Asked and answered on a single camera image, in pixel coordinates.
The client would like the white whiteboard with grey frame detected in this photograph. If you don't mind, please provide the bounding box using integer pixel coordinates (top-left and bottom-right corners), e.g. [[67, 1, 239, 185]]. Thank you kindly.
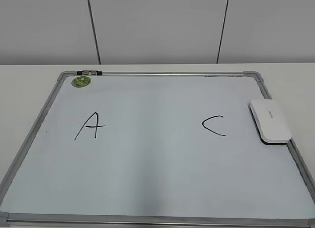
[[0, 71, 315, 228]]

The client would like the black and silver board clip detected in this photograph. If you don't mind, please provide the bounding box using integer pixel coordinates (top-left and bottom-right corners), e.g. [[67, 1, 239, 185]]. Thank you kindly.
[[76, 70, 102, 76]]

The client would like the round green sticker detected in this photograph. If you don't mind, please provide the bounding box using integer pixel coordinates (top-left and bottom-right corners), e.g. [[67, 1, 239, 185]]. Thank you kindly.
[[71, 76, 91, 88]]

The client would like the white rectangular eraser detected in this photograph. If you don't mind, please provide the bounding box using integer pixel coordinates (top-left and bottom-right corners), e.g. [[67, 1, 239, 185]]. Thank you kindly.
[[249, 99, 292, 144]]

